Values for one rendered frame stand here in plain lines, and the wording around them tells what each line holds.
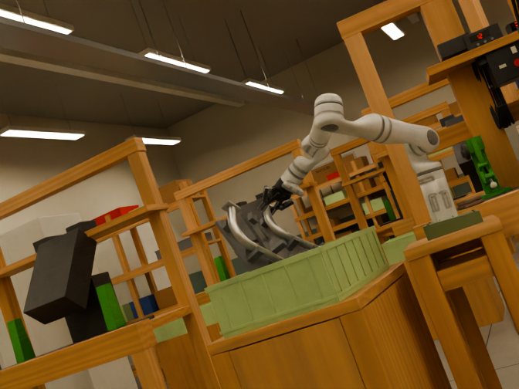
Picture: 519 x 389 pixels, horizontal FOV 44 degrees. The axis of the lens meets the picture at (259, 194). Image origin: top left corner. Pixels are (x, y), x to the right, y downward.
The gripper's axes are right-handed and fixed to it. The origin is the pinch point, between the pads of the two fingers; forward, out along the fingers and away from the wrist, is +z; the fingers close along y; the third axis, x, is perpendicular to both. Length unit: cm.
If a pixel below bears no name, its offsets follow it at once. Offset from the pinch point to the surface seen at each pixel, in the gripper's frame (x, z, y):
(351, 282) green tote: 54, -17, -12
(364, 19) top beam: -96, -67, -26
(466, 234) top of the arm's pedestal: 44, -46, -40
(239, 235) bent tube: 36.4, -5.5, 20.6
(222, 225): 30.3, -2.5, 24.4
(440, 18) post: -84, -88, -52
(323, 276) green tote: 62, -19, 3
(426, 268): 46, -29, -37
